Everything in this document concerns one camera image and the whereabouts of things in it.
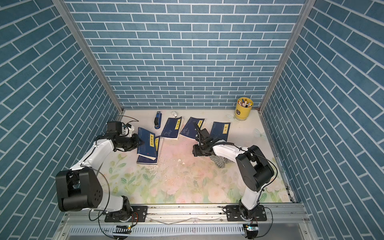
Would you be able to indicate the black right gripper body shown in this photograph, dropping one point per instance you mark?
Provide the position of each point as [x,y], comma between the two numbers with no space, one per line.
[200,150]

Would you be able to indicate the grey striped cleaning cloth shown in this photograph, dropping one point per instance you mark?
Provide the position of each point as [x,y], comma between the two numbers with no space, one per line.
[220,162]

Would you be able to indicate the blue book Yuewei notes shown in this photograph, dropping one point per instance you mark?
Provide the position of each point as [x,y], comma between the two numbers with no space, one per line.
[189,130]

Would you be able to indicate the blue black stapler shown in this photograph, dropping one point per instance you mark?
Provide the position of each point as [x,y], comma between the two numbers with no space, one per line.
[157,120]

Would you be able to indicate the blue book Mengxi notes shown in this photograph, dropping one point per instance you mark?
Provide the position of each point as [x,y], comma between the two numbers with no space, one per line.
[147,144]

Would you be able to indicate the yellow pen holder cup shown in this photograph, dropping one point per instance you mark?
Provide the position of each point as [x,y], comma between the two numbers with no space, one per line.
[243,108]

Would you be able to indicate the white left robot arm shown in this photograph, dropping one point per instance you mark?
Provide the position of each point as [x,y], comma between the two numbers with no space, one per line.
[78,188]

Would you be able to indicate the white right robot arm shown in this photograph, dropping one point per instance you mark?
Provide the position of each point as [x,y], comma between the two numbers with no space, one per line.
[256,171]

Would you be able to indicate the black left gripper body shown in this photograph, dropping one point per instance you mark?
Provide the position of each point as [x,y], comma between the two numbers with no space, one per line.
[128,143]

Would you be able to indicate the blue book Hanfeizi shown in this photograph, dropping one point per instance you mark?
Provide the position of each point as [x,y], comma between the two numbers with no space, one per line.
[172,128]

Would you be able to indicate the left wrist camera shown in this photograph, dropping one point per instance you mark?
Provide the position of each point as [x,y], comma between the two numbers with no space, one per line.
[128,131]

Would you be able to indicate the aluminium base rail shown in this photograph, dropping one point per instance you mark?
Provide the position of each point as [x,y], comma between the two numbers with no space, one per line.
[194,222]

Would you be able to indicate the blue book Shijing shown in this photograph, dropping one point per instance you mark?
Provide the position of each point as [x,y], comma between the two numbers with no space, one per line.
[142,160]

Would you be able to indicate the blue book Zhuangzi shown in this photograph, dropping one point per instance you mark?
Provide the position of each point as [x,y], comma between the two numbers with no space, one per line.
[220,130]

